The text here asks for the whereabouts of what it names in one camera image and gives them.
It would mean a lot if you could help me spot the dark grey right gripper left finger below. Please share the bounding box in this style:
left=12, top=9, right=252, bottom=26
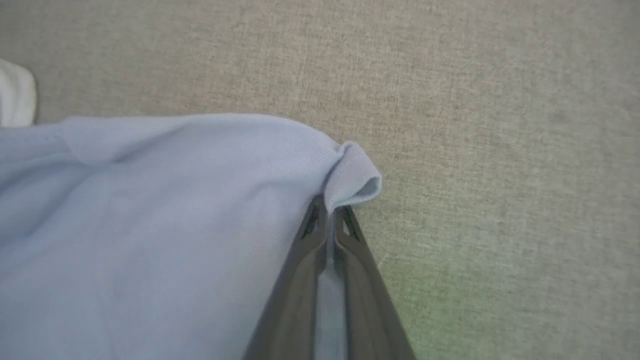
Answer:
left=242, top=196, right=328, bottom=360

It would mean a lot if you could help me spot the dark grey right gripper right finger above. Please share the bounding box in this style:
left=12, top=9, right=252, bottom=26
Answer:
left=334, top=205, right=417, bottom=360

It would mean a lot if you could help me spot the light blue garment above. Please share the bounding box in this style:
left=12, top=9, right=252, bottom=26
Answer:
left=0, top=113, right=383, bottom=360

